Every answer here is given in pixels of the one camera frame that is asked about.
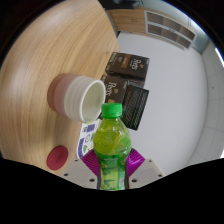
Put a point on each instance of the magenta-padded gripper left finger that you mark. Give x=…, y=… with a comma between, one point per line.
x=79, y=173

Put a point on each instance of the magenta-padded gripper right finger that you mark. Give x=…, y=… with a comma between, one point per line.
x=148, y=171

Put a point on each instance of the green plastic drink bottle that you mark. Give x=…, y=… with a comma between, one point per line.
x=112, y=146

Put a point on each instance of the flat round red coaster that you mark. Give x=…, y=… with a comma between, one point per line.
x=57, y=158

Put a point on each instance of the white and pink ceramic cup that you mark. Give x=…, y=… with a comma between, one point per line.
x=75, y=96

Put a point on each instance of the tall dark brown carton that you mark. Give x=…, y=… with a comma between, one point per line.
x=128, y=65

